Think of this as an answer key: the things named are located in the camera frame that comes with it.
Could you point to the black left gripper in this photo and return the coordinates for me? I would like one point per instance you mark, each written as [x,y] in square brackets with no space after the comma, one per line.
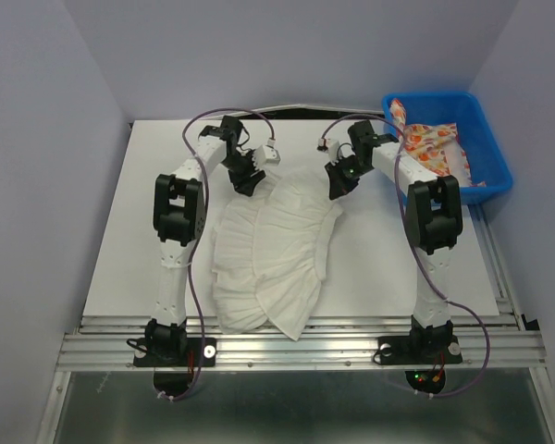
[244,184]

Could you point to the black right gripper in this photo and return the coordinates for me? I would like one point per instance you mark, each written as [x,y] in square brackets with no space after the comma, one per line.
[338,184]

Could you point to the white ruffled skirt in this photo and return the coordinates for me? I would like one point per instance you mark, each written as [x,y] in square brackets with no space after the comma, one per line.
[270,254]

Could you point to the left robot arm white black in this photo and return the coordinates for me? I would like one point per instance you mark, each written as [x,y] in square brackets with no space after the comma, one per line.
[179,216]

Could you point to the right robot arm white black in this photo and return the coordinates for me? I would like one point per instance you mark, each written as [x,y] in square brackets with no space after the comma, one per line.
[432,219]

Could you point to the orange floral patterned skirt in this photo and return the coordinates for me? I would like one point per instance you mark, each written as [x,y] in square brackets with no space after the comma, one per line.
[435,147]

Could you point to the blue plastic bin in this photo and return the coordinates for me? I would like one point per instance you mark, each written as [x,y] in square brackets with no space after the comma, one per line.
[475,136]

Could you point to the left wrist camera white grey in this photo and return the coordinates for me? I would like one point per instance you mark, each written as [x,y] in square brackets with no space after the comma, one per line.
[266,155]

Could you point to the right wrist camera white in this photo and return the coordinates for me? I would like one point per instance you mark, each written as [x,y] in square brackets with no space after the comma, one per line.
[331,147]

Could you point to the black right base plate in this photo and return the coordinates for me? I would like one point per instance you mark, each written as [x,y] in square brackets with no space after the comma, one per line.
[399,350]

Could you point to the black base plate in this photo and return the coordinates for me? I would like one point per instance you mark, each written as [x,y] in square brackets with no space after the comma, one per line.
[199,353]
[399,350]

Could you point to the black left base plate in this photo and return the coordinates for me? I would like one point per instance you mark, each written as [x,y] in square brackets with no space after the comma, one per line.
[199,353]

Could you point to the aluminium rail frame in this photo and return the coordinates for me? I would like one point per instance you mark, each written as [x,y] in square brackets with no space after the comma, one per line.
[323,388]

